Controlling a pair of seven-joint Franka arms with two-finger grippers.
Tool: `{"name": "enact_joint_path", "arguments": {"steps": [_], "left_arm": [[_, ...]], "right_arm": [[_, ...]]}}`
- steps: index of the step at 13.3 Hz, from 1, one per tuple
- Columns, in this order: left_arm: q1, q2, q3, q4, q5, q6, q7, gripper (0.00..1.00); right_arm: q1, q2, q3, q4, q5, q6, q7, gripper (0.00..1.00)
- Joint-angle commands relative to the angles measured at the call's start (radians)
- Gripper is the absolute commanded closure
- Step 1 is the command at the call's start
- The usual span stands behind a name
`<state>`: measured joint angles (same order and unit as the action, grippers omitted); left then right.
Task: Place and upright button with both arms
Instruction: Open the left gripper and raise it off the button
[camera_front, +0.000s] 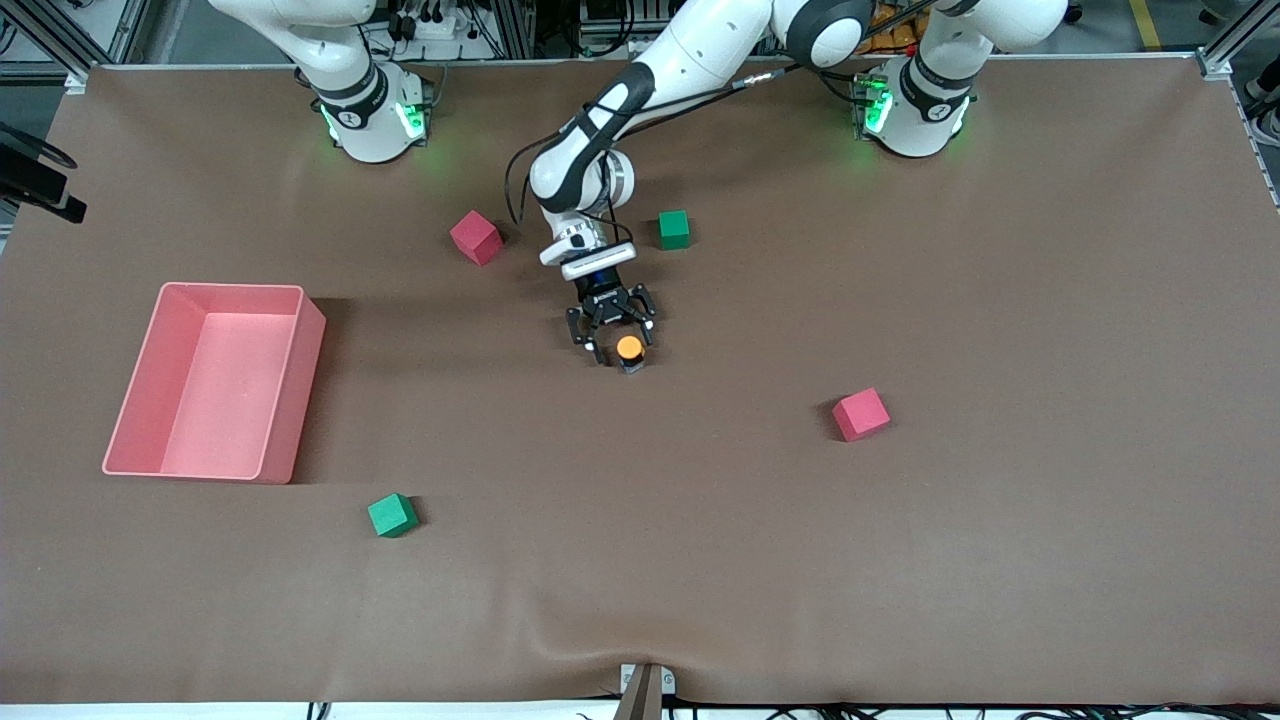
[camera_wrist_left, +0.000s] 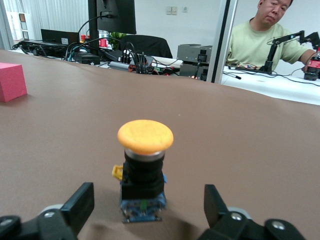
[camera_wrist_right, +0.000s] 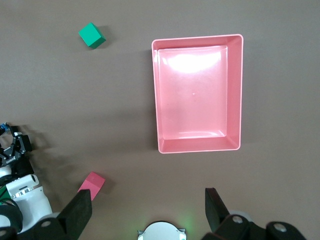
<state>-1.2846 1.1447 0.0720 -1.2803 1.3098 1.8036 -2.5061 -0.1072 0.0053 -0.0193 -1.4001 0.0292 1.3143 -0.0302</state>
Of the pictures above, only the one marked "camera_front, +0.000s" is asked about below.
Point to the pink plastic bin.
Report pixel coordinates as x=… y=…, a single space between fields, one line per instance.
x=230 y=390

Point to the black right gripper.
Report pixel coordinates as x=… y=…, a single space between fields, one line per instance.
x=25 y=177

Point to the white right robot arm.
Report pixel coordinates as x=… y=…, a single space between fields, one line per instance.
x=360 y=130

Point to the pink-red foam cube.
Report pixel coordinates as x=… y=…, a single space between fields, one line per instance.
x=475 y=238
x=860 y=415

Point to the orange mushroom push button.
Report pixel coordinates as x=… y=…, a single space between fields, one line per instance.
x=630 y=348

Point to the green foam cube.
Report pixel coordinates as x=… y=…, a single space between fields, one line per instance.
x=674 y=230
x=392 y=516

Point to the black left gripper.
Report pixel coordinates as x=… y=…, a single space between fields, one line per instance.
x=608 y=306

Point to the white power strip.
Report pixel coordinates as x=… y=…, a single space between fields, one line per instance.
x=440 y=28

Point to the aluminium camera mount post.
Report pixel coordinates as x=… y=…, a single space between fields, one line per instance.
x=640 y=700

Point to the brown table mat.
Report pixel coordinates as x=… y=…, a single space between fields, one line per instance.
x=1000 y=550

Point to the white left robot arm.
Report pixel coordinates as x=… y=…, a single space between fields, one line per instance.
x=700 y=45

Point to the aluminium frame post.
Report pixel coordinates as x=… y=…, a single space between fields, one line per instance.
x=60 y=45
x=1235 y=40

